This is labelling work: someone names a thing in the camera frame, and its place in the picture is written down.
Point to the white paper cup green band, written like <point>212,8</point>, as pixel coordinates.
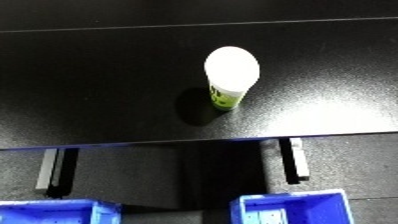
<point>231,70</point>

